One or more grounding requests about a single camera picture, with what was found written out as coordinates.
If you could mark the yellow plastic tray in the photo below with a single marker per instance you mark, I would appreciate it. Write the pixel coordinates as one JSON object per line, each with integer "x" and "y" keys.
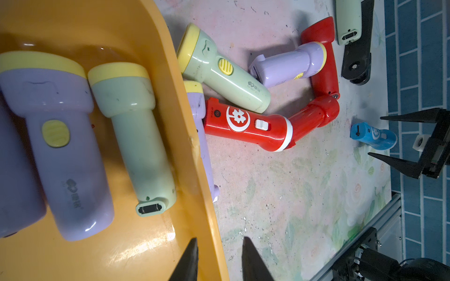
{"x": 132, "y": 248}

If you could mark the red flashlight white head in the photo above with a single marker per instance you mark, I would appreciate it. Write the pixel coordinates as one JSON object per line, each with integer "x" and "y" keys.
{"x": 273, "y": 133}

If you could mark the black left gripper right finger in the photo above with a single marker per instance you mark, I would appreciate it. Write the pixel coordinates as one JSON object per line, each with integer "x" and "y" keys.
{"x": 253, "y": 266}

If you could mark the plain red flashlight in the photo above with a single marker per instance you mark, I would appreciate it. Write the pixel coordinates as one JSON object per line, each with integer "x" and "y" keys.
{"x": 325, "y": 81}
{"x": 318, "y": 113}

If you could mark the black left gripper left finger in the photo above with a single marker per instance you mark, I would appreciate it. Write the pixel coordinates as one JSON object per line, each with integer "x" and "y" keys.
{"x": 187, "y": 267}

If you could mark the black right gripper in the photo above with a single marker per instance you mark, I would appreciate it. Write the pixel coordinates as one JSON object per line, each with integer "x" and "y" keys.
{"x": 434, "y": 149}

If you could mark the pale green flashlight yellow head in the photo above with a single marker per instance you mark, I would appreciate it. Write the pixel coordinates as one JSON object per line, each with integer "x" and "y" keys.
{"x": 124, "y": 93}

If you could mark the aluminium front rail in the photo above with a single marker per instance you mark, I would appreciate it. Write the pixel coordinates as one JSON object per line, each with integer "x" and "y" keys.
{"x": 383, "y": 234}

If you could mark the blue black stapler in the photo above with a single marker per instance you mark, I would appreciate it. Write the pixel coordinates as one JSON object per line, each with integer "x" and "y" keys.
{"x": 356, "y": 65}

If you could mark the lilac flashlight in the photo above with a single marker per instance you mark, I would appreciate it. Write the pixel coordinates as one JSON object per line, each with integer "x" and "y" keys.
{"x": 197, "y": 102}
{"x": 22, "y": 203}
{"x": 278, "y": 69}
{"x": 53, "y": 95}

